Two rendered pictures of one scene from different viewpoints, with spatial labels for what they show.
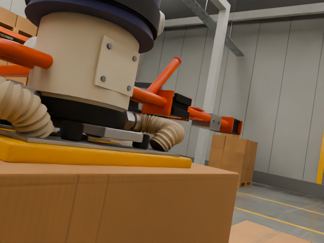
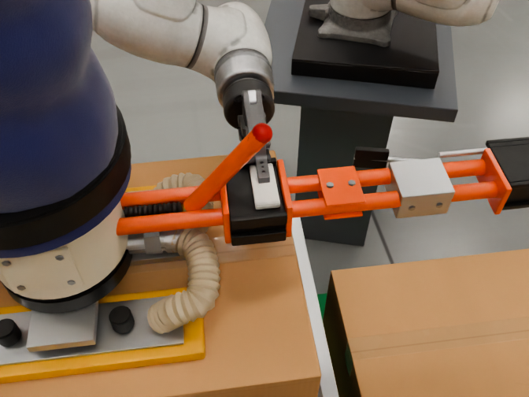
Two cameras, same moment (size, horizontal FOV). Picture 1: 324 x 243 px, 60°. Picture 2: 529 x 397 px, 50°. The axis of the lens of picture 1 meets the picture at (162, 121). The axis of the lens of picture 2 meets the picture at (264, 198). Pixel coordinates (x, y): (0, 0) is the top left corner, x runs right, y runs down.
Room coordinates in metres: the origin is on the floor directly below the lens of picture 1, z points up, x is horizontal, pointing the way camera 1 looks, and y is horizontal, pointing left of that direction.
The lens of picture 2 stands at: (0.37, -0.34, 1.63)
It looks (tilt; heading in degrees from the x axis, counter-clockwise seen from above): 50 degrees down; 45
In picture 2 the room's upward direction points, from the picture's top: straight up
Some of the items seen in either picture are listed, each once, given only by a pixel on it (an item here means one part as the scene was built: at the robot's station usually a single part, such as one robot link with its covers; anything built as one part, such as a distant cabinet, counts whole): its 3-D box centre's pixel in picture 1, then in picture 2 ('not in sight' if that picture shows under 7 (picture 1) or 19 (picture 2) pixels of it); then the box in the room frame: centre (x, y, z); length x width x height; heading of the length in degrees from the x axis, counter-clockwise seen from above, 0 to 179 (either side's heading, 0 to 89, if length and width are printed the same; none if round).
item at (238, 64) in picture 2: not in sight; (245, 85); (0.84, 0.17, 1.07); 0.09 x 0.06 x 0.09; 142
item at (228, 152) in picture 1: (233, 154); not in sight; (8.45, -2.29, 0.87); 1.20 x 1.01 x 1.74; 146
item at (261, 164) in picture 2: not in sight; (261, 160); (0.71, 0.01, 1.12); 0.05 x 0.01 x 0.03; 52
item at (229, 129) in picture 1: (227, 125); (519, 178); (0.96, -0.22, 1.07); 0.08 x 0.07 x 0.05; 142
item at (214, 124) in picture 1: (207, 121); (417, 187); (0.85, -0.14, 1.07); 0.07 x 0.07 x 0.04; 52
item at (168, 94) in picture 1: (166, 105); (254, 201); (0.68, 0.00, 1.08); 0.10 x 0.08 x 0.06; 52
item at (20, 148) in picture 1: (109, 144); (67, 331); (0.43, 0.07, 0.97); 0.34 x 0.10 x 0.05; 142
